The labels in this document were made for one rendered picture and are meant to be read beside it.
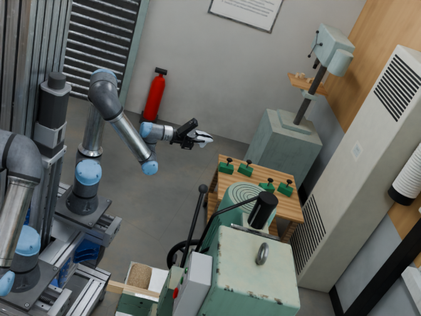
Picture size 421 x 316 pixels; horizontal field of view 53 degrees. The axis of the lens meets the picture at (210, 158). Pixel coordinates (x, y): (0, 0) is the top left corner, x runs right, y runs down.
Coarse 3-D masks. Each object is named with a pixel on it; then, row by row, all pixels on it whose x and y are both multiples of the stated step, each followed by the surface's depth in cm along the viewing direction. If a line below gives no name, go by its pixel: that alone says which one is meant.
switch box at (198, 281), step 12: (192, 252) 113; (192, 264) 109; (204, 264) 111; (192, 276) 106; (204, 276) 107; (192, 288) 107; (204, 288) 106; (180, 300) 109; (192, 300) 109; (180, 312) 112; (192, 312) 112
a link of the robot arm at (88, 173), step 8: (88, 160) 199; (80, 168) 194; (88, 168) 195; (96, 168) 197; (80, 176) 192; (88, 176) 192; (96, 176) 195; (80, 184) 194; (88, 184) 194; (96, 184) 198; (80, 192) 196; (88, 192) 197
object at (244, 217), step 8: (264, 192) 121; (264, 200) 118; (272, 200) 119; (256, 208) 120; (264, 208) 118; (272, 208) 118; (248, 216) 126; (256, 216) 121; (264, 216) 120; (248, 224) 123; (256, 224) 122; (264, 224) 122; (264, 232) 123
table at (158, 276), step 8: (128, 272) 173; (152, 272) 177; (160, 272) 179; (168, 272) 180; (152, 280) 174; (160, 280) 175; (152, 288) 171; (160, 288) 172; (120, 296) 168; (120, 304) 162; (128, 304) 162; (128, 312) 164; (136, 312) 164; (144, 312) 164
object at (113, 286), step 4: (108, 284) 161; (112, 284) 162; (116, 284) 162; (120, 284) 163; (124, 284) 163; (108, 288) 163; (112, 288) 162; (116, 288) 162; (120, 288) 162; (132, 288) 163; (136, 288) 163; (140, 288) 164; (116, 292) 163; (120, 292) 163; (148, 292) 164; (152, 292) 164; (156, 292) 165
